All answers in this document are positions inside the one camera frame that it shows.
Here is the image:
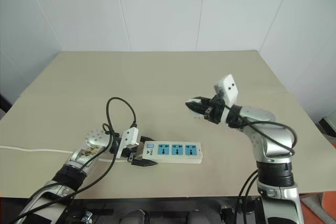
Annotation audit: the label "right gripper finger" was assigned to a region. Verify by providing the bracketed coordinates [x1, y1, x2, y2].
[187, 105, 209, 120]
[185, 97, 211, 107]

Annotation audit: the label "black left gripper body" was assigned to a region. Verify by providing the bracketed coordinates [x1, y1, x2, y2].
[122, 144, 144, 166]

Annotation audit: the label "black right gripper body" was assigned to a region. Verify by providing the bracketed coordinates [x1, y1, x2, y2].
[203, 94, 228, 126]

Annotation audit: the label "white charger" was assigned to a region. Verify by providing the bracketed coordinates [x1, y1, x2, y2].
[185, 97, 205, 122]

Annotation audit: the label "white power strip blue sockets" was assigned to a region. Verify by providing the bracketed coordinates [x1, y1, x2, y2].
[140, 141, 204, 165]

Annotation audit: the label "beige table cover sheet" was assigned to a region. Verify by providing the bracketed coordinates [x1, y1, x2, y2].
[0, 49, 336, 200]

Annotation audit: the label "dark rounded shape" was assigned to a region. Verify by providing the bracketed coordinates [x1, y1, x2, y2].
[121, 209, 148, 224]

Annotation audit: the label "small metal clamp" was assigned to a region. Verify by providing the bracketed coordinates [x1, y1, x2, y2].
[81, 209, 94, 224]

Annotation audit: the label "orange object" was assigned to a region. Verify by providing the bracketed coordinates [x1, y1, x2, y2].
[321, 191, 336, 224]

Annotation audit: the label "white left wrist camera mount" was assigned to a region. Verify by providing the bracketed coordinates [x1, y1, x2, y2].
[115, 126, 140, 159]

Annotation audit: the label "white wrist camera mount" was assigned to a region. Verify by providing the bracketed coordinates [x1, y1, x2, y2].
[115, 126, 140, 159]
[213, 74, 239, 107]

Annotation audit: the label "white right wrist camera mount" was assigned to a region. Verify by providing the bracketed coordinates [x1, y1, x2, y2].
[213, 74, 239, 107]

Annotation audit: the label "black metal bracket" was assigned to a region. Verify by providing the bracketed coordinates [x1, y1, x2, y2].
[219, 204, 235, 222]

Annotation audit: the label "white power strip cord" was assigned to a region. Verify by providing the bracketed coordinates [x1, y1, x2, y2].
[0, 145, 130, 164]

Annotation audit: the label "dark object by wall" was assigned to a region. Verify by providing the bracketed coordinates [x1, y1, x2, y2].
[0, 91, 13, 116]

